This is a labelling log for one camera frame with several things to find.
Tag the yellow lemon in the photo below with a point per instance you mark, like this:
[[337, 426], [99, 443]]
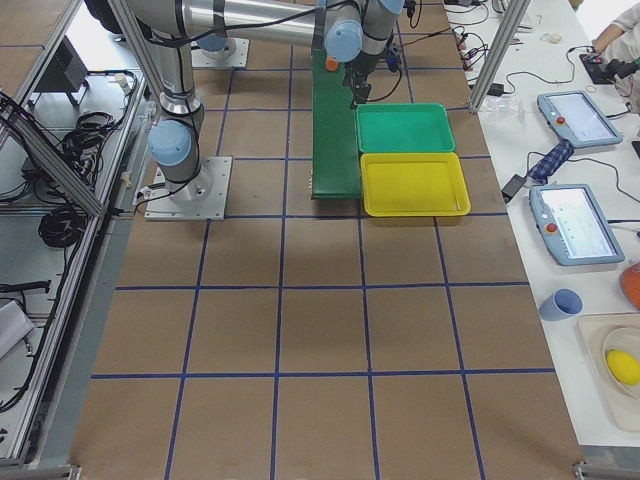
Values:
[[623, 366]]

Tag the teach pendant far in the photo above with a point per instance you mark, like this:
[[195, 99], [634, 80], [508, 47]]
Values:
[[575, 117]]

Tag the teach pendant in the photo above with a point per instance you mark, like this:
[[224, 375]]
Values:
[[575, 117], [572, 225]]

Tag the black power adapter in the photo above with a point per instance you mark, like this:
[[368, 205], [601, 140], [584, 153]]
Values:
[[512, 187]]

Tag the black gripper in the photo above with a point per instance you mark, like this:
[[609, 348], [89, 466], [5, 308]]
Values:
[[363, 68]]

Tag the aluminium frame post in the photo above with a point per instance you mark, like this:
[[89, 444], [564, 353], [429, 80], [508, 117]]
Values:
[[499, 46]]

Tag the green plastic tray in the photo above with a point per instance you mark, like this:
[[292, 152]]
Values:
[[403, 128]]

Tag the green conveyor belt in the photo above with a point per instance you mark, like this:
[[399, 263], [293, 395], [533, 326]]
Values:
[[335, 154]]

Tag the yellow plastic tray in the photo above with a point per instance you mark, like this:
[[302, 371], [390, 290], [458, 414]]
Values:
[[413, 185]]

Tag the beige tray with bowl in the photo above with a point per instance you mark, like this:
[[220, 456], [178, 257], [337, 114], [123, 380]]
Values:
[[612, 345]]

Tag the blue plaid folded umbrella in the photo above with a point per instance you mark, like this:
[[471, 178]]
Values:
[[551, 162]]

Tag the plain orange cylinder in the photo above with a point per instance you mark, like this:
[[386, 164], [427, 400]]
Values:
[[331, 64]]

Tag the blue plastic cup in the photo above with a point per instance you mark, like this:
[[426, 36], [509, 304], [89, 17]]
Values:
[[562, 304]]

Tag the teach pendant near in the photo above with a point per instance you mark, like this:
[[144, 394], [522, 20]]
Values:
[[572, 225]]

